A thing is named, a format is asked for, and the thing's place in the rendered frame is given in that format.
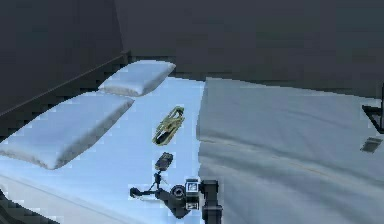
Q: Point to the black frame furniture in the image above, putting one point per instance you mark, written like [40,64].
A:
[375,115]

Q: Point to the grey bed blanket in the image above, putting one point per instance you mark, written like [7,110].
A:
[283,150]

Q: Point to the small white pillow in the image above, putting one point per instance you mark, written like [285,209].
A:
[138,78]

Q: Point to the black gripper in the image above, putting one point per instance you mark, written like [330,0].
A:
[176,200]

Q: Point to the small black box device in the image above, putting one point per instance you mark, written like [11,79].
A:
[164,161]

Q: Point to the grey flat rectangle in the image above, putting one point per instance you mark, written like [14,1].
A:
[371,145]

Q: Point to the olive green ribbed device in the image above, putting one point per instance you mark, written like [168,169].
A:
[169,126]

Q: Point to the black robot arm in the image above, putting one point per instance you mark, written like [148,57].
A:
[210,203]

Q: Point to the large white pillow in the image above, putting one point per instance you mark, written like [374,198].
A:
[70,128]

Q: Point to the pale blue bed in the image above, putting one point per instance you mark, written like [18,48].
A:
[140,133]

